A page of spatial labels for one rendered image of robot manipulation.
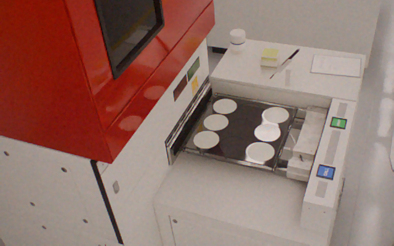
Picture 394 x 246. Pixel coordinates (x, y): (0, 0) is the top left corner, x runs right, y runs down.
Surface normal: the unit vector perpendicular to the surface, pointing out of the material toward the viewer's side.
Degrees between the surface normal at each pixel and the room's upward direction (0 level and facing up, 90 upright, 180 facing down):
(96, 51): 90
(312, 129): 0
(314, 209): 90
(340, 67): 0
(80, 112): 90
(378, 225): 0
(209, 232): 90
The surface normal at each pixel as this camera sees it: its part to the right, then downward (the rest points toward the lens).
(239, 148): -0.08, -0.76
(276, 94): -0.38, 0.62
